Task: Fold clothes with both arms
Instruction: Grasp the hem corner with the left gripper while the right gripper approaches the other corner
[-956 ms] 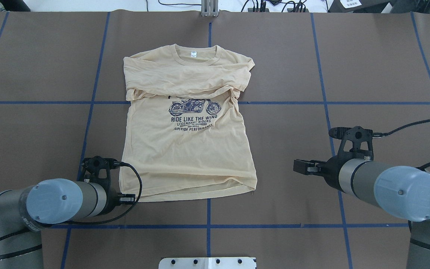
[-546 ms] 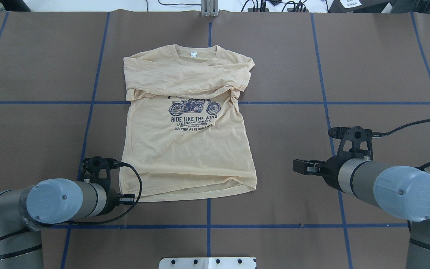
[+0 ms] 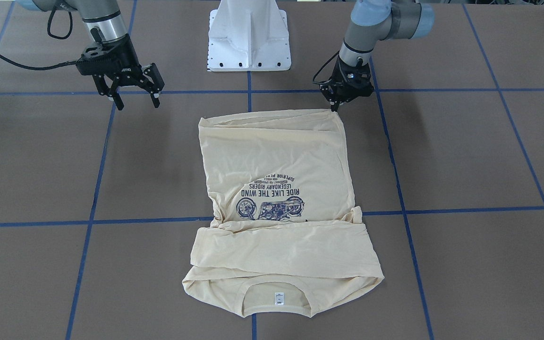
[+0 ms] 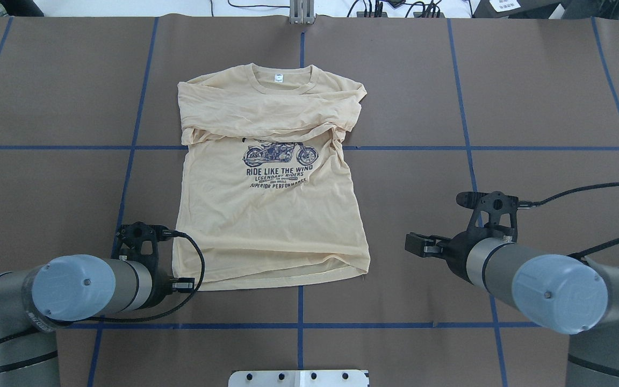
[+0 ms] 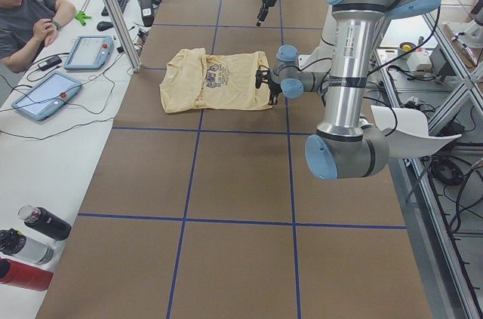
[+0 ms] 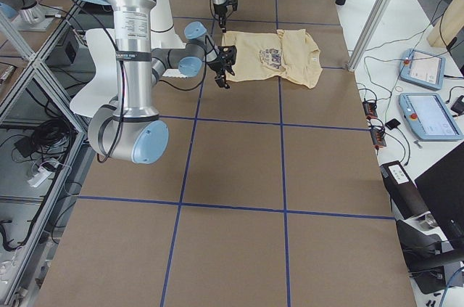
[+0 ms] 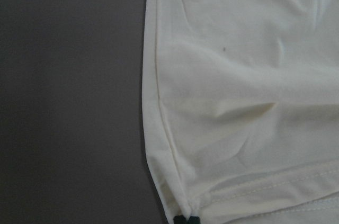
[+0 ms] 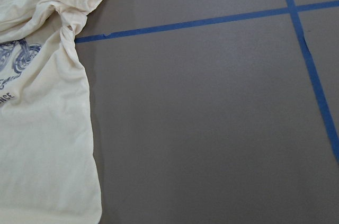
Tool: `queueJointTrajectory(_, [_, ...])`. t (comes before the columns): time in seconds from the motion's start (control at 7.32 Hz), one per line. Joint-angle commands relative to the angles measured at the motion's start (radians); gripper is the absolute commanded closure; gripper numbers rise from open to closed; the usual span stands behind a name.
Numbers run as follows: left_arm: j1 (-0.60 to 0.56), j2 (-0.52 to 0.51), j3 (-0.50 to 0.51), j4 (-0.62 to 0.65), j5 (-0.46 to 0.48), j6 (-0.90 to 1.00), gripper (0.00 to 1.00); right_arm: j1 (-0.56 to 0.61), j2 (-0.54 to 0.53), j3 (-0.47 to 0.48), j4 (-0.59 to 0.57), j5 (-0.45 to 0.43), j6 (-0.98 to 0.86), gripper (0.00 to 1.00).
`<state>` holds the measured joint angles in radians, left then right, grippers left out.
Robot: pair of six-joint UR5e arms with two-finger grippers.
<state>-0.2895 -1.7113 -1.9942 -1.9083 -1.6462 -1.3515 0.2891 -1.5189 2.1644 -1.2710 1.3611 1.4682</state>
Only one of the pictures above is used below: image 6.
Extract black box with label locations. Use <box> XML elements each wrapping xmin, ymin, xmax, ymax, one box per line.
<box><xmin>380</xmin><ymin>160</ymin><xmax>430</xmax><ymax>220</ymax></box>

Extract aluminium frame post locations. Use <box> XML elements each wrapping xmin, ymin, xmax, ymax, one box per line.
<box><xmin>347</xmin><ymin>0</ymin><xmax>391</xmax><ymax>72</ymax></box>

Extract aluminium frame rails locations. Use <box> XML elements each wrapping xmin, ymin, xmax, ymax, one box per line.
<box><xmin>1</xmin><ymin>10</ymin><xmax>88</xmax><ymax>306</ymax></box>

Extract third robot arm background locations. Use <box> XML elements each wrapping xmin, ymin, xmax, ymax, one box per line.
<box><xmin>1</xmin><ymin>0</ymin><xmax>46</xmax><ymax>25</ymax></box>

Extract lower blue teach pendant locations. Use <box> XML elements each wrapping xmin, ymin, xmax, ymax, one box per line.
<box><xmin>399</xmin><ymin>93</ymin><xmax>463</xmax><ymax>142</ymax></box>

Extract cream long-sleeve printed shirt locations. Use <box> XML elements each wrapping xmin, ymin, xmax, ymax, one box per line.
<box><xmin>222</xmin><ymin>29</ymin><xmax>322</xmax><ymax>89</ymax></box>

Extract black monitor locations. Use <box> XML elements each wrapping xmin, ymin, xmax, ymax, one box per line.
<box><xmin>415</xmin><ymin>144</ymin><xmax>464</xmax><ymax>248</ymax></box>

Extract upper blue teach pendant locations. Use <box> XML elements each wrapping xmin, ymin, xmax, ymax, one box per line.
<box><xmin>399</xmin><ymin>49</ymin><xmax>446</xmax><ymax>91</ymax></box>

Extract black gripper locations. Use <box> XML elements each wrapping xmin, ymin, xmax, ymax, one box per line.
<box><xmin>212</xmin><ymin>0</ymin><xmax>239</xmax><ymax>33</ymax></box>
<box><xmin>206</xmin><ymin>46</ymin><xmax>237</xmax><ymax>88</ymax></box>

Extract blue teach pendant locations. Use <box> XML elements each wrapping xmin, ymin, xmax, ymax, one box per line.
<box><xmin>399</xmin><ymin>49</ymin><xmax>446</xmax><ymax>91</ymax></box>
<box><xmin>399</xmin><ymin>93</ymin><xmax>463</xmax><ymax>142</ymax></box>

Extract orange circuit board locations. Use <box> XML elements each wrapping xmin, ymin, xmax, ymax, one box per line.
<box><xmin>362</xmin><ymin>100</ymin><xmax>386</xmax><ymax>150</ymax></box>

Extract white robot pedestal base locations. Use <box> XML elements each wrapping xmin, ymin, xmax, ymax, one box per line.
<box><xmin>148</xmin><ymin>0</ymin><xmax>189</xmax><ymax>79</ymax></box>

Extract white chair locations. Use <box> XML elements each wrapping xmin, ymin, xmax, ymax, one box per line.
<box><xmin>70</xmin><ymin>28</ymin><xmax>117</xmax><ymax>118</ymax></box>

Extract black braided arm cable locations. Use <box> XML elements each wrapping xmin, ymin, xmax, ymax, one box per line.
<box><xmin>94</xmin><ymin>0</ymin><xmax>213</xmax><ymax>163</ymax></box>

